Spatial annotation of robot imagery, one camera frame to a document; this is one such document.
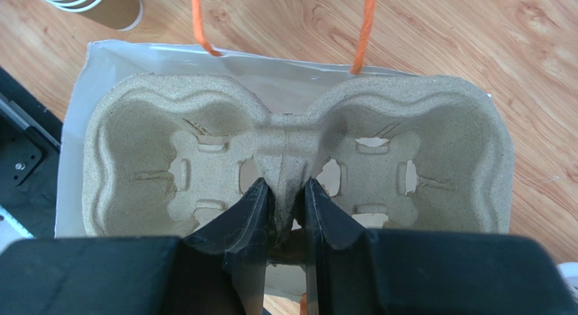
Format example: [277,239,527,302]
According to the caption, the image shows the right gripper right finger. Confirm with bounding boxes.
[305,179,577,314]

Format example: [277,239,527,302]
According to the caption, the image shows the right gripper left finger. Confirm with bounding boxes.
[1,179,270,314]

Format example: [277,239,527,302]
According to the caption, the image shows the pulp cup carrier tray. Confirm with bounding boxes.
[82,74,514,241]

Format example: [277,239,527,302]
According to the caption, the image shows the paper takeout bag orange handles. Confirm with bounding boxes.
[55,0,493,306]

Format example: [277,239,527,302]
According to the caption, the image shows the stack of paper cups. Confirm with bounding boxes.
[44,0,144,31]

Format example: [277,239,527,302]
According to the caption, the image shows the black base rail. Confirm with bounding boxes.
[1,70,62,239]

